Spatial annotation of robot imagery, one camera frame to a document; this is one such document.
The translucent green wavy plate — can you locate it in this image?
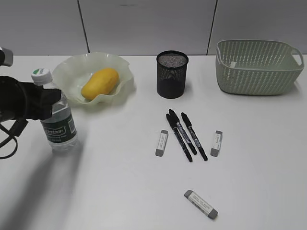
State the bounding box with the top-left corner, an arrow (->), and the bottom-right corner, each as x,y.
52,52 -> 133,106

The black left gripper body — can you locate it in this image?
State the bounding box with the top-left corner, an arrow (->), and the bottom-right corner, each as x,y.
0,76 -> 43,122

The yellow mango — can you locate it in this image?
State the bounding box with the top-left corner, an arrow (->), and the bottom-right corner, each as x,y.
81,68 -> 119,100

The black mesh pen holder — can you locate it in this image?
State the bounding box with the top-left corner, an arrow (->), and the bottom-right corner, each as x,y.
156,50 -> 189,99

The waste paper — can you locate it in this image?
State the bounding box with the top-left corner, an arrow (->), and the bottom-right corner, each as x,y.
230,61 -> 236,68

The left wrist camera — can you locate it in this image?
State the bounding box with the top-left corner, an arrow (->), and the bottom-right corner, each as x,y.
0,47 -> 13,67

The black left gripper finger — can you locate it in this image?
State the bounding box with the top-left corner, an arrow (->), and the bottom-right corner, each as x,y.
39,89 -> 61,120

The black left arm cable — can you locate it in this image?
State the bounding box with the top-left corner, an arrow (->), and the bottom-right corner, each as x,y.
0,81 -> 29,160

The grey white eraser front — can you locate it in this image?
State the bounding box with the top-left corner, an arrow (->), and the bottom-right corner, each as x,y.
184,190 -> 218,219

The clear plastic water bottle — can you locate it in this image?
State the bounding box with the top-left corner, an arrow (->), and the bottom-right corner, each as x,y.
31,68 -> 77,151

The grey white eraser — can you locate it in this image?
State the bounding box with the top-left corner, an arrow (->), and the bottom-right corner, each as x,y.
184,190 -> 218,219
210,130 -> 223,157
155,130 -> 168,157

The pale green plastic basket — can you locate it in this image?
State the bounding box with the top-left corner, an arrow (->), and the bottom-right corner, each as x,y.
215,40 -> 305,96

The black marker pen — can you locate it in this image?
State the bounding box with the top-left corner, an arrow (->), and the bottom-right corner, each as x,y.
168,109 -> 197,155
181,112 -> 208,161
166,114 -> 193,162

